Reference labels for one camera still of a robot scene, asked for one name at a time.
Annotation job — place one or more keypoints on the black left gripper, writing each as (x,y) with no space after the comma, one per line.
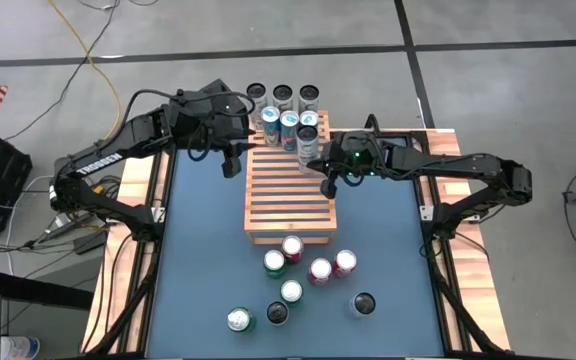
(208,122)

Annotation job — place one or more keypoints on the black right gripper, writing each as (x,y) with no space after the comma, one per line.
(360,152)

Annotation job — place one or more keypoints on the blue silver Red Bull can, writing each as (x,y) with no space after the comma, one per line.
(289,120)
(309,119)
(270,115)

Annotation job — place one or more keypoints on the red Coca-Cola can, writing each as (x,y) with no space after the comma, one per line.
(345,261)
(292,247)
(320,270)

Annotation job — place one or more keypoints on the green Sprite can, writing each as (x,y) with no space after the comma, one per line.
(239,319)
(274,262)
(291,291)

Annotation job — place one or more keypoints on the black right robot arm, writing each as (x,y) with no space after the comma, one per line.
(468,165)

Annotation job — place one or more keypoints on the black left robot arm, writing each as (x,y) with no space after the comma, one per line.
(103,155)

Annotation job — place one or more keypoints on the wooden slatted shelf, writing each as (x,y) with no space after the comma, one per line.
(288,200)

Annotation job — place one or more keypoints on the black equipment box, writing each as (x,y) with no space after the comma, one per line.
(218,85)

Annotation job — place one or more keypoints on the blue table mat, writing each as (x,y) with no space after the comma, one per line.
(203,225)

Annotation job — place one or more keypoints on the white Celsius can blue palm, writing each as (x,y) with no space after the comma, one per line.
(277,312)

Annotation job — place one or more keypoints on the black power strip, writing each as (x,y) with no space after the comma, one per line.
(63,229)

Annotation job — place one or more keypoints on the white plastic bottle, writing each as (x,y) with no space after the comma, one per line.
(20,348)

